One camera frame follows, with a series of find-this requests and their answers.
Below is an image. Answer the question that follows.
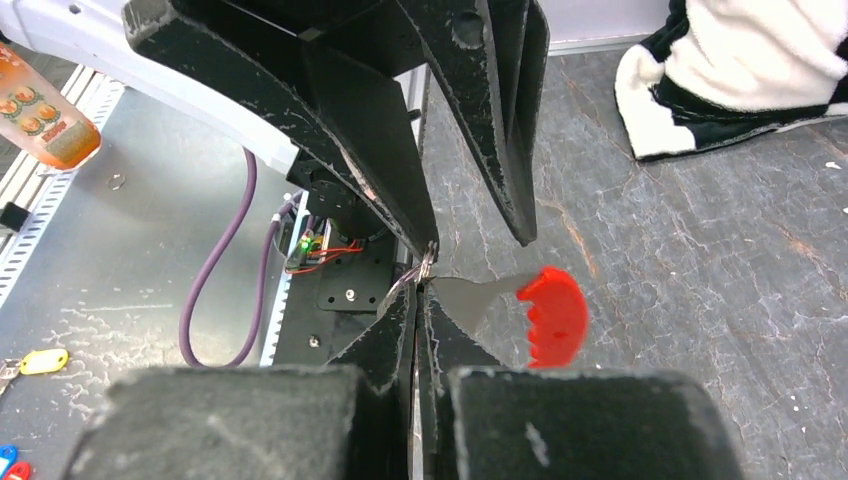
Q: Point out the metal key holder red handle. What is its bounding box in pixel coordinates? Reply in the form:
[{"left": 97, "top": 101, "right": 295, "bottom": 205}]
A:
[{"left": 377, "top": 241, "right": 591, "bottom": 371}]

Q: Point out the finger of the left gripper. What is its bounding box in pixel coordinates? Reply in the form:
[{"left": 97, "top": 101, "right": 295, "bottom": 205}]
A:
[
  {"left": 400, "top": 0, "right": 549, "bottom": 246},
  {"left": 122, "top": 1, "right": 438, "bottom": 257}
]

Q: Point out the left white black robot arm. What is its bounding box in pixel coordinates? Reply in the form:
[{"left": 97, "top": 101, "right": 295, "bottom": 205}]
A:
[{"left": 1, "top": 1, "right": 549, "bottom": 255}]

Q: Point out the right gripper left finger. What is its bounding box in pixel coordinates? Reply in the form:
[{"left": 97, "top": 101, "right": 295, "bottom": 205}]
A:
[{"left": 63, "top": 285, "right": 417, "bottom": 479}]

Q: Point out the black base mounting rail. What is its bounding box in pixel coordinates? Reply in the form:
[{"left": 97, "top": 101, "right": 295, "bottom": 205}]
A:
[{"left": 259, "top": 233, "right": 412, "bottom": 367}]

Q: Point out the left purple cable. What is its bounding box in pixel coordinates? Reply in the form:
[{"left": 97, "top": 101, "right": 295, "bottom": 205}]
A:
[{"left": 178, "top": 146, "right": 303, "bottom": 370}]

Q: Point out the black white checkered cloth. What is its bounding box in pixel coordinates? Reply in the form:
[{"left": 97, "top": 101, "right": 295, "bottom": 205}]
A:
[{"left": 614, "top": 1, "right": 847, "bottom": 161}]

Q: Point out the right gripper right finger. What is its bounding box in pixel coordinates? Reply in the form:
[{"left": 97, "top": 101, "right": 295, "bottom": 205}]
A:
[{"left": 418, "top": 285, "right": 744, "bottom": 479}]

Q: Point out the key with red tag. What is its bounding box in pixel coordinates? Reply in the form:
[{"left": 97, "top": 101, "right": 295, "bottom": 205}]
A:
[{"left": 3, "top": 461, "right": 32, "bottom": 480}]

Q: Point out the key with blue tag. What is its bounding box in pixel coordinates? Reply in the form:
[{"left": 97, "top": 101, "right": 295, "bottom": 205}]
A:
[{"left": 0, "top": 445, "right": 18, "bottom": 477}]

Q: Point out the orange juice bottle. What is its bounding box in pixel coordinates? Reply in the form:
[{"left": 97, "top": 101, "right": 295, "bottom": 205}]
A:
[{"left": 1, "top": 45, "right": 101, "bottom": 170}]

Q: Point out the key with yellow tag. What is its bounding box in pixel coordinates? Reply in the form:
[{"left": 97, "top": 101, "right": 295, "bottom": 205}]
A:
[{"left": 1, "top": 348, "right": 70, "bottom": 394}]

